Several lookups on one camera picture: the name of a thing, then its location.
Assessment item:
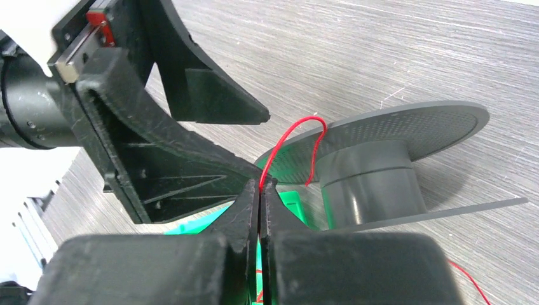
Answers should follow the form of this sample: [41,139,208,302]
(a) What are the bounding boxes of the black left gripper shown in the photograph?
[48,1,270,224]

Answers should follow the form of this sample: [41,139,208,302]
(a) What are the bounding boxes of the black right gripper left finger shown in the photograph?
[30,179,259,304]

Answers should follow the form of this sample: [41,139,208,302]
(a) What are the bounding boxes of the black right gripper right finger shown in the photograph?
[259,178,463,304]

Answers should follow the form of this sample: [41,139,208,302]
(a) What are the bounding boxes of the red thin cable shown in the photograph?
[252,115,493,305]

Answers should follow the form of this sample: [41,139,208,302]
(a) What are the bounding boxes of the black cable spool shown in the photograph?
[256,100,527,232]

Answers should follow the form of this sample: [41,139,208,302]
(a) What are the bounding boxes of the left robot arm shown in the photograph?
[1,1,270,224]

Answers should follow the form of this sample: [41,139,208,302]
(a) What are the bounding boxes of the green plastic bin left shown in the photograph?
[164,190,321,305]

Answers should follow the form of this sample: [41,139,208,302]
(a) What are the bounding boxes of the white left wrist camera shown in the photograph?
[1,0,78,77]

